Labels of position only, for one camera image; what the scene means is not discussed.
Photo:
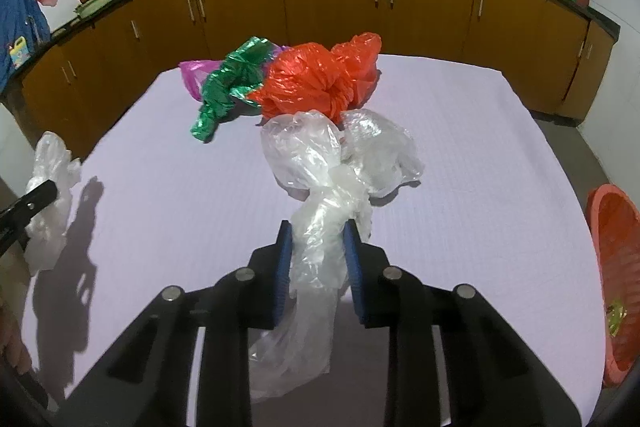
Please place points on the green foil bag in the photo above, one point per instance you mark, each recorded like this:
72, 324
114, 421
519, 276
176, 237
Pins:
230, 82

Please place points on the blue cloth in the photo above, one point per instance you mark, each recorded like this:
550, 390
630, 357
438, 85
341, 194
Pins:
20, 7

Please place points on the orange mesh waste basket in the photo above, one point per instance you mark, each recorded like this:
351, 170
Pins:
595, 217

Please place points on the white tablecloth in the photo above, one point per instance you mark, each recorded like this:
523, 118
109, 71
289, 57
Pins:
175, 207

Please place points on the knotted clear plastic bag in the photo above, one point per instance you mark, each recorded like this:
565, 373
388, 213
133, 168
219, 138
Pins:
315, 227

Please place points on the white translucent plastic bag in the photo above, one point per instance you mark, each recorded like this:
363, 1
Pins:
52, 162

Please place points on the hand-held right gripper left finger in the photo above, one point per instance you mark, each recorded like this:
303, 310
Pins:
282, 277

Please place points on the yellow and blue bottle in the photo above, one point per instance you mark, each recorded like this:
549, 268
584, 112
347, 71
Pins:
18, 54

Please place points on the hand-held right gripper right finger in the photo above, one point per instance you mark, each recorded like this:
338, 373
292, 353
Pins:
356, 277

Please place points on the person's left hand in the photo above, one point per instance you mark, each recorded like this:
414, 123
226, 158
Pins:
12, 337

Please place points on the purple plastic bag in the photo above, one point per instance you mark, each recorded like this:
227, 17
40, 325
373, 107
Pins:
195, 74

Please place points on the gold foil bag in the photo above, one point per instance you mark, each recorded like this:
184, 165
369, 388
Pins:
617, 314

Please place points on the crumpled clear plastic bag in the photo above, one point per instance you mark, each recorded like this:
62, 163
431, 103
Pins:
385, 152

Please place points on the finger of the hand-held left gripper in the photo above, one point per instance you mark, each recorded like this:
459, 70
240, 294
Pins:
30, 206

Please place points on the red bin liner bag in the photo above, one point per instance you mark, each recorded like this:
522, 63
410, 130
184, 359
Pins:
625, 257

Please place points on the crumpled orange plastic bag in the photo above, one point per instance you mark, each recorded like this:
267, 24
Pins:
305, 82

